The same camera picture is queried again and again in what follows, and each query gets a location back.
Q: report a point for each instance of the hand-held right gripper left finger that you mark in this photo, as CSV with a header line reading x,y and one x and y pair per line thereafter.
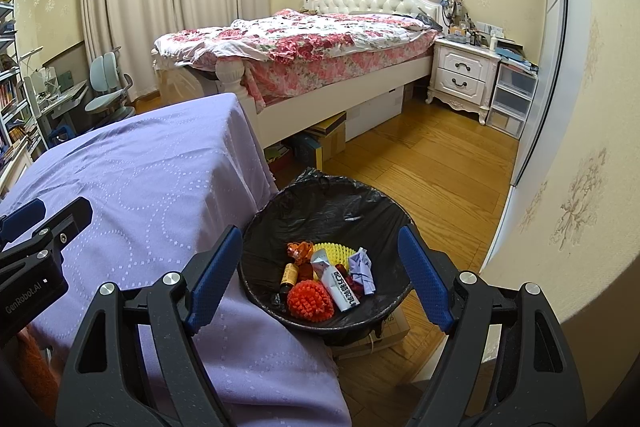
x,y
212,282

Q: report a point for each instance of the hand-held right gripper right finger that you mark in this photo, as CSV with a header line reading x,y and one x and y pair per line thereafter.
x,y
427,282

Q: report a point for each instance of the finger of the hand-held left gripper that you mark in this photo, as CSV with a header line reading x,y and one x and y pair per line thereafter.
x,y
20,217
70,219

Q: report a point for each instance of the purple paper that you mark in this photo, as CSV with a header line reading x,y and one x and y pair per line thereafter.
x,y
362,269

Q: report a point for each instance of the brown glass bottle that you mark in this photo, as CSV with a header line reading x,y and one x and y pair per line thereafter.
x,y
289,277

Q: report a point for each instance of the white and blue printed pouch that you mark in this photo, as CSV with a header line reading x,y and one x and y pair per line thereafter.
x,y
342,289

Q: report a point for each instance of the dark red fabric pouch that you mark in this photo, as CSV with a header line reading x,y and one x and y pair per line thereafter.
x,y
342,268

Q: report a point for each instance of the orange wrapper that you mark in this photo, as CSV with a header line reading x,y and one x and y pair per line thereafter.
x,y
299,252

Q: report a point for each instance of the orange foam fruit net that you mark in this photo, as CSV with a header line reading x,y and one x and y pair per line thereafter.
x,y
310,302

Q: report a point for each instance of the yellow foam fruit net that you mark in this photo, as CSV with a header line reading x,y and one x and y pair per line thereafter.
x,y
332,252

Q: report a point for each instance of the black lined trash bin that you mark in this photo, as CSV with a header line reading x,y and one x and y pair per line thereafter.
x,y
325,212

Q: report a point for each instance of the flat cardboard box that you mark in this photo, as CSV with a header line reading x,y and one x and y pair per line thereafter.
x,y
390,332

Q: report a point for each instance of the blue plastic stool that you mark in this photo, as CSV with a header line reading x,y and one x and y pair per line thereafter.
x,y
61,134

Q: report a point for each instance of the purple tablecloth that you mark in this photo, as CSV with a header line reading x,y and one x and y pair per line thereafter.
x,y
150,167

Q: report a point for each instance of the white bookshelf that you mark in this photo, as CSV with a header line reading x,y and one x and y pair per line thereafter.
x,y
10,97

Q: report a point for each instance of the grey study desk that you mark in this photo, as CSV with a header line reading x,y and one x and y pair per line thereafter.
x,y
65,97

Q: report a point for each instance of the green desk chair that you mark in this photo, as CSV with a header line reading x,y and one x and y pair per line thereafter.
x,y
102,69

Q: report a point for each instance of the white desk lamp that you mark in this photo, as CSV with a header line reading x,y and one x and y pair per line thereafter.
x,y
31,55

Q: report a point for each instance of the black and yellow box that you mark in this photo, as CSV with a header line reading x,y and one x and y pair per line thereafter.
x,y
327,139

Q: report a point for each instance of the white storage box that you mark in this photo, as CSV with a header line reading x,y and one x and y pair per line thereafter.
x,y
375,114

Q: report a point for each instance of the clear plastic drawer unit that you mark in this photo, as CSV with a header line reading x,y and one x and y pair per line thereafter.
x,y
512,97

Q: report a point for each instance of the white nightstand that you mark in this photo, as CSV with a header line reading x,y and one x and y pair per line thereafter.
x,y
462,72

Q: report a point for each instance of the stack of books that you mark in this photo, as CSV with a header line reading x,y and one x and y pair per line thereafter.
x,y
515,54

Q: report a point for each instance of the cluster of small toiletries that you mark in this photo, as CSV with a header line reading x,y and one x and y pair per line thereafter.
x,y
462,27

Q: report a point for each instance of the pink floral blanket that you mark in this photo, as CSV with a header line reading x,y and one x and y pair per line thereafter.
x,y
300,37

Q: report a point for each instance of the white sliding wardrobe door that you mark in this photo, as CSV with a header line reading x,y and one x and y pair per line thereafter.
x,y
552,27

